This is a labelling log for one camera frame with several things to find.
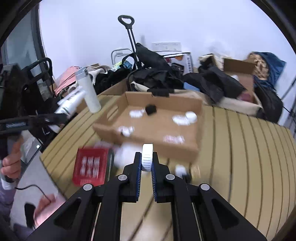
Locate white rectangular plastic bottle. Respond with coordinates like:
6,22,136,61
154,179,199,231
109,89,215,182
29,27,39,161
114,143,142,168

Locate white ribbed jar lid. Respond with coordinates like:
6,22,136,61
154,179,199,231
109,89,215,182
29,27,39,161
141,144,154,172

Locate red printed box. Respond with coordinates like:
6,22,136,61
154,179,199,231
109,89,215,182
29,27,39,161
72,148,109,187

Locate white cylindrical spray bottle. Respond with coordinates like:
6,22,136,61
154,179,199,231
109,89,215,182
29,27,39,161
175,165,192,183

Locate person left hand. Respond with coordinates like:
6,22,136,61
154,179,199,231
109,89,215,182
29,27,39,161
1,137,23,179

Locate shallow cardboard tray box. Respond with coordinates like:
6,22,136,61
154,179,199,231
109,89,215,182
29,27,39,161
93,92,204,162

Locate pink bag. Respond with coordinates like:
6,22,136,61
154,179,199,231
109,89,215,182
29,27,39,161
54,66,80,95

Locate tall white thermos bottle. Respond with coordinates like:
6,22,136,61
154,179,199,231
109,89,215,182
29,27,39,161
75,67,101,113

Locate pink jacket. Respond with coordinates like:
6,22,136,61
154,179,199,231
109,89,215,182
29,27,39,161
33,194,66,228

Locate large cardboard box left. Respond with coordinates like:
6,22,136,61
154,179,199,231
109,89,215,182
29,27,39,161
76,78,128,113

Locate white beige crumpled cloth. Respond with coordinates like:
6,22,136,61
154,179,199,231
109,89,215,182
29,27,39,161
68,65,111,93

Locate pile of black clothes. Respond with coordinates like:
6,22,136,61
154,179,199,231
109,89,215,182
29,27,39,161
127,43,246,103

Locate white appliance carton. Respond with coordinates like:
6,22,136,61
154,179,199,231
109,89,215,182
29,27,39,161
163,52,193,75

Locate black backpack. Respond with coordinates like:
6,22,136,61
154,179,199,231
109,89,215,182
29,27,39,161
254,85,283,123

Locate cardboard box at right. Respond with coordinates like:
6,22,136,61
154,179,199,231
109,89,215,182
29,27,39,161
223,58,260,105

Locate blue fabric bag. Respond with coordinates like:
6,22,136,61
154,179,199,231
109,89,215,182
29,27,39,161
247,52,286,92

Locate wall power socket strip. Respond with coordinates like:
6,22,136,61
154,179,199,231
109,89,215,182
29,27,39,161
152,42,182,52

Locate black trolley handle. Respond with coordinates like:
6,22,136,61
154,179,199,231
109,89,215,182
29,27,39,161
118,15,142,68

